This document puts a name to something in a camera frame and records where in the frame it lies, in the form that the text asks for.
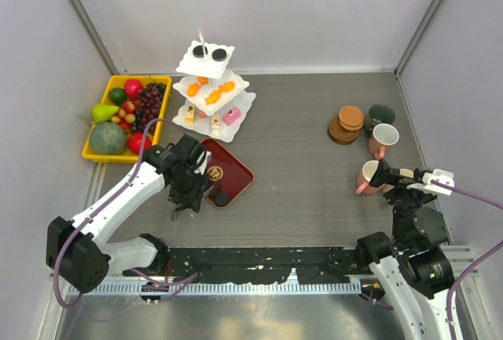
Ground red apple at back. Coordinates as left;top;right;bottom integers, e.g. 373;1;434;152
123;79;144;101

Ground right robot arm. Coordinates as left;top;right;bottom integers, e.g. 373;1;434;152
355;159;463;339

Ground red lacquer snack tray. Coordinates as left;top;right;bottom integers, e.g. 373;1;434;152
202;138;255;209

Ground red apple at front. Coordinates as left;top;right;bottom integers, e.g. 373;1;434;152
127;133;152;155

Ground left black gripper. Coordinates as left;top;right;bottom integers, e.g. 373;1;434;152
169;166;209;211

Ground small red cherry cluster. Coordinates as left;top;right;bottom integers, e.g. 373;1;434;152
110;101;136;133

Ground green pear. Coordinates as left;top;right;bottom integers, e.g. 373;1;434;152
91;103;119;123

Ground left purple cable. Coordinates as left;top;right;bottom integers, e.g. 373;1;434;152
53;119;197;309

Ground metal tweezers tongs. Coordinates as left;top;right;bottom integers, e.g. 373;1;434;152
171;204;193;221

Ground dark purple grape bunch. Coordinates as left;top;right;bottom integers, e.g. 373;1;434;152
131;82;166;134

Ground green melon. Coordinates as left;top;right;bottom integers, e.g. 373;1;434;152
89;122;127;155

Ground stack of wooden coasters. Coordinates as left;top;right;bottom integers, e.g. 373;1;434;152
327;105;365;145

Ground dark green mug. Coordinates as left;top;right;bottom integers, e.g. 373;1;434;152
364;104;396;136

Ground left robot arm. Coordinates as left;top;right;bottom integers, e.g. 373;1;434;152
46;135;211;294

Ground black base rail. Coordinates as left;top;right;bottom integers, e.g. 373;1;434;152
164;247;372;285

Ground cream cake with chocolate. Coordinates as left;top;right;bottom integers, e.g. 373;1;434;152
211;113;221;134

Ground black round cookie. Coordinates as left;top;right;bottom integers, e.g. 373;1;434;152
215;192;230;207
211;48;227;61
192;44;207;58

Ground white three-tier serving stand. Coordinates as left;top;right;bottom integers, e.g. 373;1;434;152
172;34;256;143

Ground cream cup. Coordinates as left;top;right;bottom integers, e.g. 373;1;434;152
382;185;394;194

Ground pink mug lying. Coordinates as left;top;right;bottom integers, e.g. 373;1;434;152
355;160;384;195

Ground green lime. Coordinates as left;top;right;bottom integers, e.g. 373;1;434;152
108;87;128;106

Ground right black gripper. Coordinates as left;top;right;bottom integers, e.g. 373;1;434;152
369;157;435;243

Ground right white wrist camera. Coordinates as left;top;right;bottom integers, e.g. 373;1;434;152
406;169;454;196

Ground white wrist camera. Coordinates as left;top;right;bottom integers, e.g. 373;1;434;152
194;151;211;175
406;169;454;196

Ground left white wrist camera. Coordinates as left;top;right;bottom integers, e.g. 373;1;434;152
194;151;211;175

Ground red apple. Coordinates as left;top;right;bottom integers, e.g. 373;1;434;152
127;133;152;155
123;79;144;101

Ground orange fish cookie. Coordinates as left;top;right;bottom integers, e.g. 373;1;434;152
186;83;201;97
218;81;236;93
204;90;221;105
197;77;208;85

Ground pink cake with cherry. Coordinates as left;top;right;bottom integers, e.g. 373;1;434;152
222;107;242;126

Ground pink mug upright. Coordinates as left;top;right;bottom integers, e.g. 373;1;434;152
368;123;400;160

